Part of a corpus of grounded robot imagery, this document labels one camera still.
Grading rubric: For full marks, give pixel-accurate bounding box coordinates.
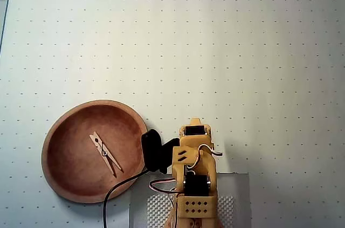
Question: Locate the yellow gripper with servo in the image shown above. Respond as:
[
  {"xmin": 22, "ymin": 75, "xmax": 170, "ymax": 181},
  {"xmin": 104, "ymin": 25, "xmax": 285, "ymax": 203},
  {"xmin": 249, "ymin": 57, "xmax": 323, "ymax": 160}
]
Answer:
[{"xmin": 178, "ymin": 118, "xmax": 216, "ymax": 156}]

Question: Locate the wooden clothespin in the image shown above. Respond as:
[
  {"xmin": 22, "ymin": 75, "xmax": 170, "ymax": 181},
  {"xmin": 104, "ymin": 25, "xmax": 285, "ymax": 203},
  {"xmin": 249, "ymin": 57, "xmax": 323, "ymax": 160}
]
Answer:
[{"xmin": 89, "ymin": 130, "xmax": 125, "ymax": 178}]

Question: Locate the tan robot base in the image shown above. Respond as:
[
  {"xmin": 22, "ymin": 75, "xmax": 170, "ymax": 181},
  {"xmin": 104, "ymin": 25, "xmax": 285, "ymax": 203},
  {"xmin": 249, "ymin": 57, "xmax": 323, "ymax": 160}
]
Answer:
[{"xmin": 165, "ymin": 206, "xmax": 223, "ymax": 228}]

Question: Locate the round wooden bowl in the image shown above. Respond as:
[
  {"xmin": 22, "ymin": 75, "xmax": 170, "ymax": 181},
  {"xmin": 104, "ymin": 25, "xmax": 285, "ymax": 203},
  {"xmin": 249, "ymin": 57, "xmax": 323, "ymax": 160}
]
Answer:
[{"xmin": 41, "ymin": 99, "xmax": 149, "ymax": 204}]

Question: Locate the white dotted mat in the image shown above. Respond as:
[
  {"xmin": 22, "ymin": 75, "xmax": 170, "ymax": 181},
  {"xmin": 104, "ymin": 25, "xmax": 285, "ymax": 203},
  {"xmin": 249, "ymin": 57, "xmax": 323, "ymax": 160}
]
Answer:
[{"xmin": 0, "ymin": 0, "xmax": 345, "ymax": 228}]

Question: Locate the white mesh anti-slip pad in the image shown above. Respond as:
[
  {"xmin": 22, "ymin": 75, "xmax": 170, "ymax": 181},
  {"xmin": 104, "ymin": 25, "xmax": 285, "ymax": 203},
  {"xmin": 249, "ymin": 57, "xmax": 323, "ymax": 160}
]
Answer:
[{"xmin": 147, "ymin": 195, "xmax": 235, "ymax": 228}]

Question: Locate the white red gripper servo wire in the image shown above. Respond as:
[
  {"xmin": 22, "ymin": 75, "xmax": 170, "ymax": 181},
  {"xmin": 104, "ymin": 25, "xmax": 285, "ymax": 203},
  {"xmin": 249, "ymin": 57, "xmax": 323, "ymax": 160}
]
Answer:
[{"xmin": 194, "ymin": 143, "xmax": 223, "ymax": 171}]

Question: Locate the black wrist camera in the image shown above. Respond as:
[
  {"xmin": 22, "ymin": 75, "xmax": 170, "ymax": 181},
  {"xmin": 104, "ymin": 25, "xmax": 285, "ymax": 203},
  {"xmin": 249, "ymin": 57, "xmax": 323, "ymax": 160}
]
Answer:
[{"xmin": 140, "ymin": 129, "xmax": 180, "ymax": 175}]

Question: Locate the servo wire at arm base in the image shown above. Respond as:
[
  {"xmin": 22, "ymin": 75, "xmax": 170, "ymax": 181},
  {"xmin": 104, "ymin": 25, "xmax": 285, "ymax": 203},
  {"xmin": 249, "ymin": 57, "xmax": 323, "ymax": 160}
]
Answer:
[{"xmin": 149, "ymin": 178, "xmax": 187, "ymax": 228}]

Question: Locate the gray base plate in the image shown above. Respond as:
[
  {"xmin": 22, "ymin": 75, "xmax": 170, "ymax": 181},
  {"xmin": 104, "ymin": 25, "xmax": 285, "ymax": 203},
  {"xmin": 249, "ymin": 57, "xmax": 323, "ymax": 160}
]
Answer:
[{"xmin": 129, "ymin": 172, "xmax": 253, "ymax": 228}]

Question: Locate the black camera cable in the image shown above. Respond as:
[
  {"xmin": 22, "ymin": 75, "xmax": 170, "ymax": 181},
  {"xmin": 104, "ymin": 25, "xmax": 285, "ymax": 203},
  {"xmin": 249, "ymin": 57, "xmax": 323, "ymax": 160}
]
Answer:
[{"xmin": 102, "ymin": 170, "xmax": 148, "ymax": 228}]

